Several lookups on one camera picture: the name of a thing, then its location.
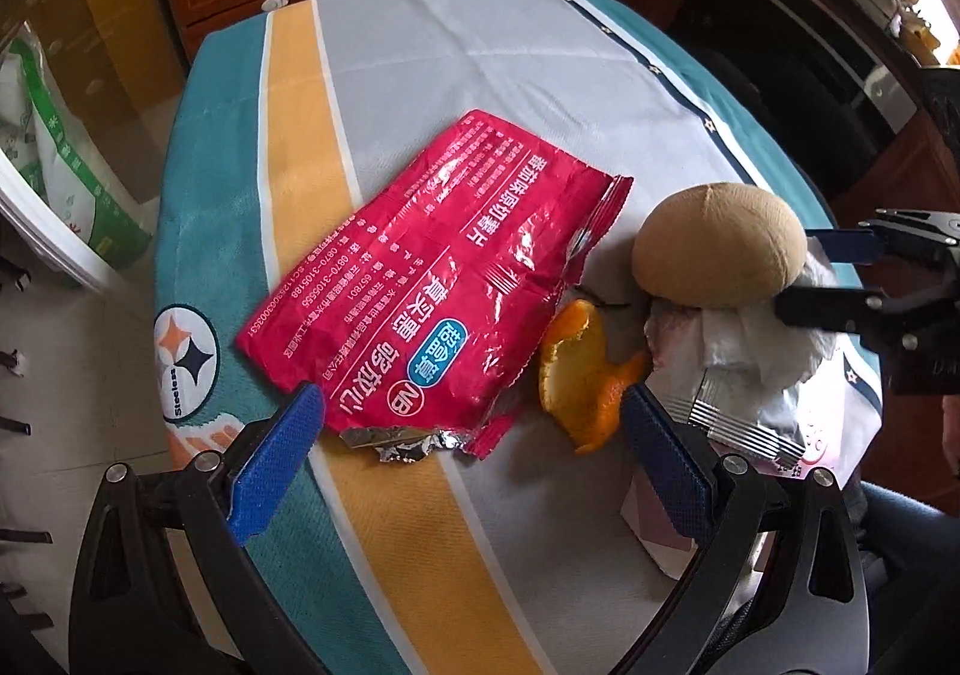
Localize striped teal grey tablecloth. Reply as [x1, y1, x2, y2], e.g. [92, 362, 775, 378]
[154, 0, 882, 675]

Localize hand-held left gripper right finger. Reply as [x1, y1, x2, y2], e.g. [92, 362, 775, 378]
[611, 382, 871, 675]

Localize white paper towel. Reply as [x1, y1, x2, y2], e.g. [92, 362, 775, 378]
[645, 247, 841, 391]

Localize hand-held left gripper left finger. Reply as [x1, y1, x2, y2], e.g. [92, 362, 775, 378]
[71, 382, 326, 675]

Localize silver foil wrapper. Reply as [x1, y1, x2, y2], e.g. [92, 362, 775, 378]
[686, 371, 811, 470]

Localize green white plastic bag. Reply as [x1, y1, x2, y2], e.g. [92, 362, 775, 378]
[0, 37, 155, 271]

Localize black built-in oven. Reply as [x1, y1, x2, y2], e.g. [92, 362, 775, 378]
[675, 0, 931, 143]

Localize red snack bag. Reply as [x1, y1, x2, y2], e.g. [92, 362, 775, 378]
[235, 109, 635, 462]

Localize brown plush bun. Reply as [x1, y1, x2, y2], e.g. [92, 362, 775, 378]
[631, 182, 807, 308]

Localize orange peel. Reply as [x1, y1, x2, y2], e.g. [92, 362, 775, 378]
[538, 298, 653, 457]

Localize person's grey trousers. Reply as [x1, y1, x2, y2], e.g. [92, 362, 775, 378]
[855, 480, 960, 675]

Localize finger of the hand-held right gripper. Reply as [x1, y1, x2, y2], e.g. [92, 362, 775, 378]
[772, 279, 938, 346]
[806, 210, 960, 263]

